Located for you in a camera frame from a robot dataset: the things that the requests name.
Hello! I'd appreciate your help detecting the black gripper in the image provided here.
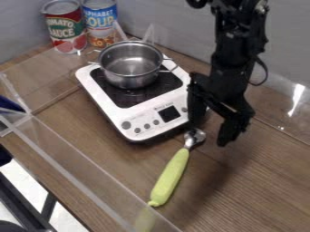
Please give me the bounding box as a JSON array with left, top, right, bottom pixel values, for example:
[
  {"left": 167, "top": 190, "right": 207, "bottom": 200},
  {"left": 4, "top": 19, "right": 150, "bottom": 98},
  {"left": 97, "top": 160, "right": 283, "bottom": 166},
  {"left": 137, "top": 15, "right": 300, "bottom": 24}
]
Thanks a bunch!
[{"left": 187, "top": 61, "right": 253, "bottom": 147}]

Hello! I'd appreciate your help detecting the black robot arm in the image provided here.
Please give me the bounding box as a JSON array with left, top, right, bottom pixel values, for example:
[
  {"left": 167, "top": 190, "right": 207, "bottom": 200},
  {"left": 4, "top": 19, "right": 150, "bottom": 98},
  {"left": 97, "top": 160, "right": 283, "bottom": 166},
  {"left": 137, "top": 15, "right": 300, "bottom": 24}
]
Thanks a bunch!
[{"left": 187, "top": 0, "right": 268, "bottom": 147}]

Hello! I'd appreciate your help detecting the white and black stove top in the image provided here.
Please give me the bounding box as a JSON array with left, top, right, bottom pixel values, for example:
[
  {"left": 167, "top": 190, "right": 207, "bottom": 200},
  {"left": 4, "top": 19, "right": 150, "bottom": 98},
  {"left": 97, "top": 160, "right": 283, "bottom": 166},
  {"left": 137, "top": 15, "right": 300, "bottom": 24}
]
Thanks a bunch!
[{"left": 74, "top": 58, "right": 189, "bottom": 142}]

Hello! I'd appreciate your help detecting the silver metal pot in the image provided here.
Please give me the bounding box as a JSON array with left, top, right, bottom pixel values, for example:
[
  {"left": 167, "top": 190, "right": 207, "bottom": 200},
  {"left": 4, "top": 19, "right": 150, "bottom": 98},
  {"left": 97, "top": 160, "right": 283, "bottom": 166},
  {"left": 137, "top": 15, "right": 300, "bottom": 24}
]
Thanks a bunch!
[{"left": 86, "top": 41, "right": 177, "bottom": 90}]

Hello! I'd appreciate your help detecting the alphabet soup can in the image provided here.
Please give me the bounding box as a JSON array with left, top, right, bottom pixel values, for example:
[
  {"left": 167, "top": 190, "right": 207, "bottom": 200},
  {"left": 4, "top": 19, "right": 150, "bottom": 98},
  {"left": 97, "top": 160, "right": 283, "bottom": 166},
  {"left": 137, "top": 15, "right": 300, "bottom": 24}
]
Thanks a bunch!
[{"left": 81, "top": 0, "right": 117, "bottom": 48}]

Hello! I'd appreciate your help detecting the tomato sauce can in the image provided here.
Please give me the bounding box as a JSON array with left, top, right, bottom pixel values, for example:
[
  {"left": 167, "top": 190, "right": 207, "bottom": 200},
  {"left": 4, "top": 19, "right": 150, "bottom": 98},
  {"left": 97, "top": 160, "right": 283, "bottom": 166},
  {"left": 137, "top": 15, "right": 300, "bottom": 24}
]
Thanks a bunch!
[{"left": 41, "top": 0, "right": 86, "bottom": 54}]

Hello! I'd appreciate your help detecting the clear acrylic barrier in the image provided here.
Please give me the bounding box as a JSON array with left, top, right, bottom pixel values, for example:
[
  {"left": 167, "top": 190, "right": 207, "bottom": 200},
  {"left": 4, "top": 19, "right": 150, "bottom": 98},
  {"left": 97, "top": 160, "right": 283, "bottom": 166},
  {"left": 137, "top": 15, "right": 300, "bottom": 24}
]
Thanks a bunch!
[{"left": 0, "top": 72, "right": 183, "bottom": 232}]

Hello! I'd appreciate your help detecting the green handled ice cream scoop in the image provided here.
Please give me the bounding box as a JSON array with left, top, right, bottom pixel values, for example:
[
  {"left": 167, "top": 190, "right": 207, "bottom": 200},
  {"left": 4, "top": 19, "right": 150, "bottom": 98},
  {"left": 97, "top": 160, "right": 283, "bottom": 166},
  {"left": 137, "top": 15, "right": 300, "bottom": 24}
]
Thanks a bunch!
[{"left": 148, "top": 129, "right": 205, "bottom": 207}]

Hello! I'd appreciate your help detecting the black table frame leg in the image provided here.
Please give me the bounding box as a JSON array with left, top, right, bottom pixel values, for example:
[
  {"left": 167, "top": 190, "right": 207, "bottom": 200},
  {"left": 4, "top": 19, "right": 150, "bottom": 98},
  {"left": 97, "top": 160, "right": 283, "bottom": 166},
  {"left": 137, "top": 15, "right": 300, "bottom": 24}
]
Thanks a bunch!
[{"left": 0, "top": 172, "right": 57, "bottom": 232}]

